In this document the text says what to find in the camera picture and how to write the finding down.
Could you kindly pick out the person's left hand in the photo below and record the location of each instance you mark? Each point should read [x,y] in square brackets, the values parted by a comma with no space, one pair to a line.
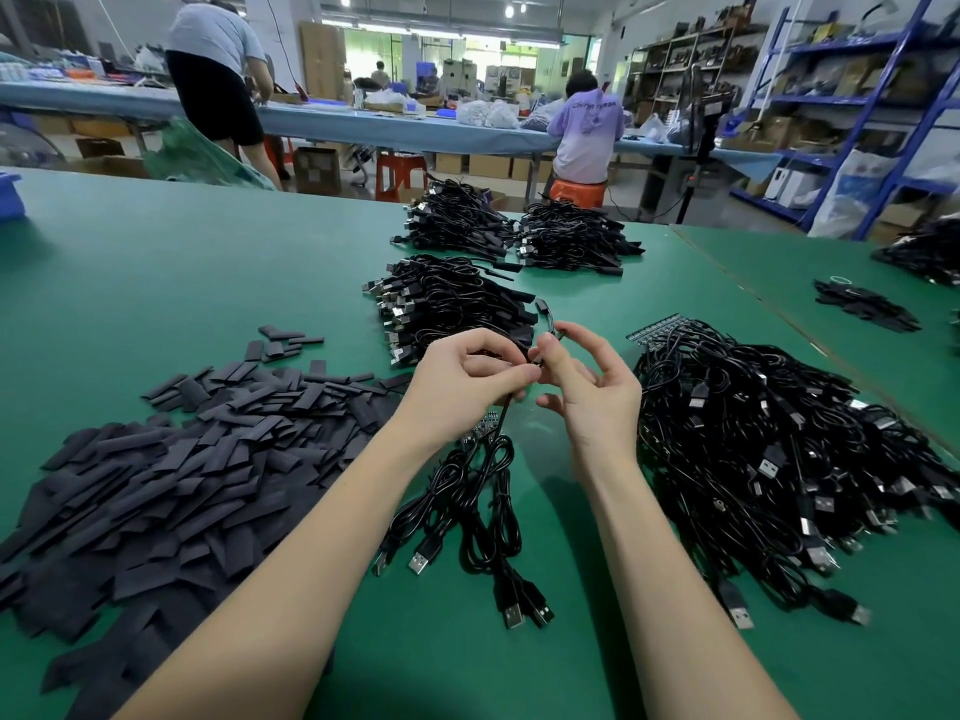
[450,388]

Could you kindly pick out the person's right hand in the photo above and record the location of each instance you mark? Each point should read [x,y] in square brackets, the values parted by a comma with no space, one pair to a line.
[596,405]

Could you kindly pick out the pile of black sleeve strips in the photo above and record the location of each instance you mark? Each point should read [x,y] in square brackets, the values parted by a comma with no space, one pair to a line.
[150,495]

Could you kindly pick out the person's left forearm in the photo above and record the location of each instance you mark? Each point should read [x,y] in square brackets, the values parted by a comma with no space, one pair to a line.
[255,607]

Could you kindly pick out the person's right forearm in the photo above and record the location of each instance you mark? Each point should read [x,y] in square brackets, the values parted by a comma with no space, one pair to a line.
[683,615]

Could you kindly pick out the orange plastic stool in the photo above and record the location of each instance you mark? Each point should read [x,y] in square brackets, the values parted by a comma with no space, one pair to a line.
[578,193]

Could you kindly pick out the red plastic stool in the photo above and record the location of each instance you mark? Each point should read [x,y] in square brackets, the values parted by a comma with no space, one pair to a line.
[401,175]

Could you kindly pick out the small upright cardboard box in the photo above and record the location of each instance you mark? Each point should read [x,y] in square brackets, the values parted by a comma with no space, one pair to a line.
[317,169]

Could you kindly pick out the black tripod stand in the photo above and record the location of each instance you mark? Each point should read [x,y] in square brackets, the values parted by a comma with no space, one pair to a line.
[705,127]

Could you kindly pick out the white plastic bag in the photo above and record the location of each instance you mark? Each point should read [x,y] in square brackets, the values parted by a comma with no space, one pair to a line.
[852,199]

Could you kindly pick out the green plastic bag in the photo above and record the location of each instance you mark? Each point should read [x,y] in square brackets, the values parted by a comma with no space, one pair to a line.
[207,157]

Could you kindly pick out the dark storage shelf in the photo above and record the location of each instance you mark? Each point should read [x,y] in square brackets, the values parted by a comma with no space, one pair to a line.
[687,60]

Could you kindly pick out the open cardboard box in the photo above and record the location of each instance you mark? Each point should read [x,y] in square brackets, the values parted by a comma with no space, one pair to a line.
[105,166]

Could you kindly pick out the blue metal shelving rack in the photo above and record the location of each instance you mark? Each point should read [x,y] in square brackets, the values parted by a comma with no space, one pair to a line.
[843,40]

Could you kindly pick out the long blue work table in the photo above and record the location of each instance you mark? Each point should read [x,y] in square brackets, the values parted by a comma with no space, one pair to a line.
[90,103]

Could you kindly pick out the blue plastic bin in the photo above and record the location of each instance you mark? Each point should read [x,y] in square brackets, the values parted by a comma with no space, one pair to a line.
[9,196]

